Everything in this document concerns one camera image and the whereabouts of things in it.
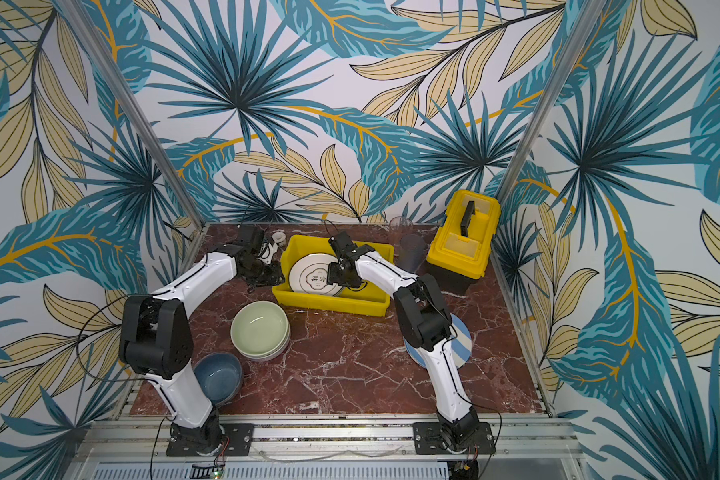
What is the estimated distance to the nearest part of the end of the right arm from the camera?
2.45ft

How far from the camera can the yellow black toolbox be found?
3.01 feet

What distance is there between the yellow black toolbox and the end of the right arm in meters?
0.26
